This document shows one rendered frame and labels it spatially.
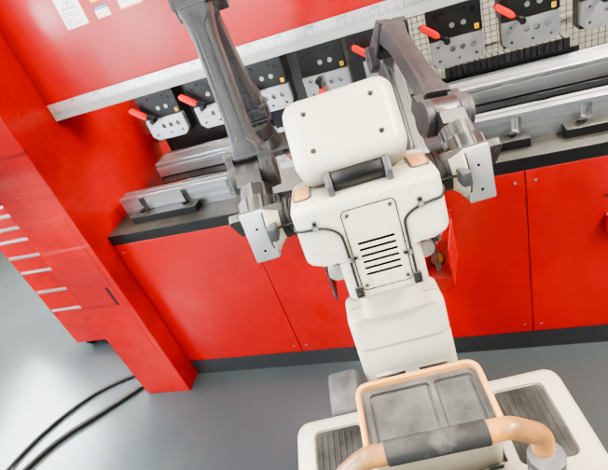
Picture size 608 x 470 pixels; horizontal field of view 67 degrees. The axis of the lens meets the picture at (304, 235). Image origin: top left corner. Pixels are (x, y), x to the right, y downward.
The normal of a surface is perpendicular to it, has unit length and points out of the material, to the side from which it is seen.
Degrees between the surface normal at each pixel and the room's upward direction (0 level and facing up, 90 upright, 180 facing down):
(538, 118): 90
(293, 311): 90
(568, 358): 0
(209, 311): 90
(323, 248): 82
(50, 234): 90
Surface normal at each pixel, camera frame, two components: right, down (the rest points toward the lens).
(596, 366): -0.30, -0.79
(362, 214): 0.00, 0.43
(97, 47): -0.15, 0.58
